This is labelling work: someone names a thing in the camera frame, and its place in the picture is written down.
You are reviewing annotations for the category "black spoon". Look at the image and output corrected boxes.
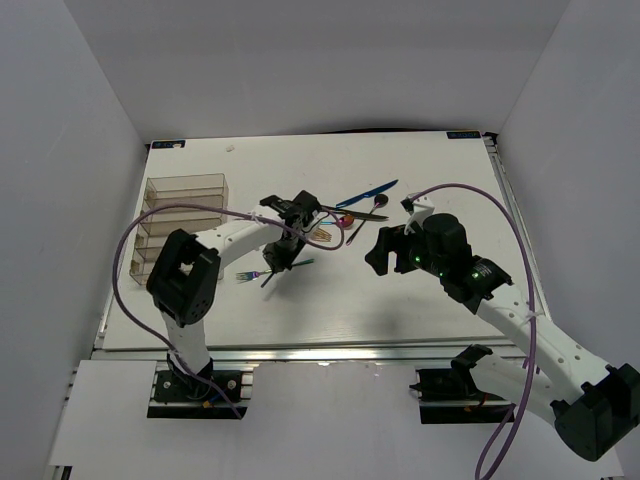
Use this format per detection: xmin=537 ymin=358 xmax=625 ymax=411
xmin=345 ymin=193 xmax=389 ymax=246

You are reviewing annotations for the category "iridescent rainbow fork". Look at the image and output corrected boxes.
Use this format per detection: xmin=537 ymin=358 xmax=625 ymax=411
xmin=235 ymin=258 xmax=316 ymax=283

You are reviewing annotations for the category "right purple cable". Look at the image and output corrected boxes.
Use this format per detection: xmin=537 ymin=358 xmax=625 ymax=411
xmin=407 ymin=183 xmax=539 ymax=480

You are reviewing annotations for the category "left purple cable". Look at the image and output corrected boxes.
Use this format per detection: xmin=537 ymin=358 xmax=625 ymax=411
xmin=112 ymin=202 xmax=346 ymax=419

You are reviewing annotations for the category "clear compartment organizer tray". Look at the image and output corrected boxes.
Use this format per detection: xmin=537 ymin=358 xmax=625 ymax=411
xmin=129 ymin=173 xmax=229 ymax=286

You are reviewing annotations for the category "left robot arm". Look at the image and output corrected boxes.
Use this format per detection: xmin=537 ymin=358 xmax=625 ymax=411
xmin=146 ymin=190 xmax=321 ymax=399

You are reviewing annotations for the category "gold fork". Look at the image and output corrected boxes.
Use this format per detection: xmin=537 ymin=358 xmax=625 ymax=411
xmin=310 ymin=228 xmax=332 ymax=243

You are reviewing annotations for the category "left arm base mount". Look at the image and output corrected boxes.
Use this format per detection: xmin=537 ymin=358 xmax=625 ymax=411
xmin=147 ymin=364 xmax=253 ymax=420

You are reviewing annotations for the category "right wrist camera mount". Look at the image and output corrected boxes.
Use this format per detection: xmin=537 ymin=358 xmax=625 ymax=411
xmin=401 ymin=194 xmax=435 ymax=235

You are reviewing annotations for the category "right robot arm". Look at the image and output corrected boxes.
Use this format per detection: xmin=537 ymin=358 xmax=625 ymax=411
xmin=365 ymin=214 xmax=639 ymax=462

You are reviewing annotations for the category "black knife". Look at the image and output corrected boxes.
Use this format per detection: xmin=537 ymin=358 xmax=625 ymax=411
xmin=322 ymin=205 xmax=389 ymax=222

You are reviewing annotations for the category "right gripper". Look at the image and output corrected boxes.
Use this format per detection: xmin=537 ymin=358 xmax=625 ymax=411
xmin=365 ymin=223 xmax=447 ymax=279

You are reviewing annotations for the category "purple cable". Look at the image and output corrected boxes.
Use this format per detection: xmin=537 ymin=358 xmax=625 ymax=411
xmin=112 ymin=202 xmax=346 ymax=419
xmin=407 ymin=183 xmax=539 ymax=480

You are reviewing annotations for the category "blue knife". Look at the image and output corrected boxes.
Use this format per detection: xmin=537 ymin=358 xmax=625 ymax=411
xmin=335 ymin=180 xmax=398 ymax=209

